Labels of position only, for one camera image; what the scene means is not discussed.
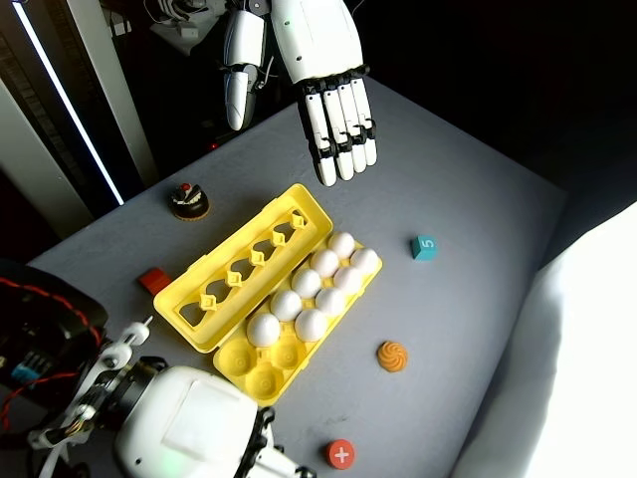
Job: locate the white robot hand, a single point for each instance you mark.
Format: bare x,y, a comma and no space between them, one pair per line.
189,423
318,40

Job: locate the yellow plastic egg box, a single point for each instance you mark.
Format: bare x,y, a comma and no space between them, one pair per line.
264,381

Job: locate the red half-round block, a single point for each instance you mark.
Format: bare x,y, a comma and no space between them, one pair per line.
153,281

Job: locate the red cylinder with white cross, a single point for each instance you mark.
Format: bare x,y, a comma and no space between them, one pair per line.
341,454

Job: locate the chocolate cake toy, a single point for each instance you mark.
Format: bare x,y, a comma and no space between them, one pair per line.
189,204

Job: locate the orange swirl cookie toy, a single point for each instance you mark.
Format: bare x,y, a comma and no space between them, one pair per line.
392,356

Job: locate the teal number block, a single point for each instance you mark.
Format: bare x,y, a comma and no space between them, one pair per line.
424,248

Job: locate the white light strip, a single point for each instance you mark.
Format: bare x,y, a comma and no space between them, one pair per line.
71,107

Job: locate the grey table cloth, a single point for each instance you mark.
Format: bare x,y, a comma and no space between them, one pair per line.
448,348

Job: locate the white backdrop sheet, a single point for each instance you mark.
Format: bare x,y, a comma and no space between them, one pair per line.
587,348

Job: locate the white frame post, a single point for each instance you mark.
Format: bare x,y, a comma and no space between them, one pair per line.
115,89
30,174

